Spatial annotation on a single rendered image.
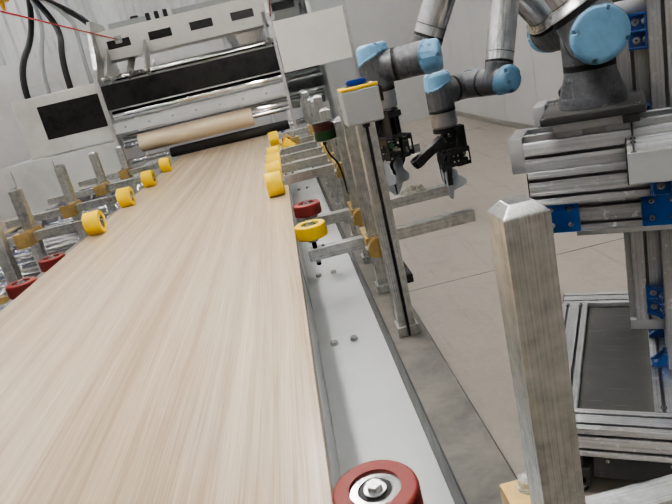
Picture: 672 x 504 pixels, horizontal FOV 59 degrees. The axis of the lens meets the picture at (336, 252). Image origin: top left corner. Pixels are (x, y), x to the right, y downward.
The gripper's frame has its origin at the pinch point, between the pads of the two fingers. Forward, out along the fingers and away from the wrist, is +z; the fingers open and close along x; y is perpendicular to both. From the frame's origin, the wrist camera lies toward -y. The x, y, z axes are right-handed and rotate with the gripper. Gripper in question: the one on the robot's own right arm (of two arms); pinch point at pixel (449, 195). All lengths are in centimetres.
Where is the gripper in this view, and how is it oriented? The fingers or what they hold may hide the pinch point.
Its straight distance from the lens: 180.3
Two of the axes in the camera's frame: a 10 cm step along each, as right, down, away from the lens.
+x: -1.0, -2.8, 9.5
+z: 2.2, 9.3, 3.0
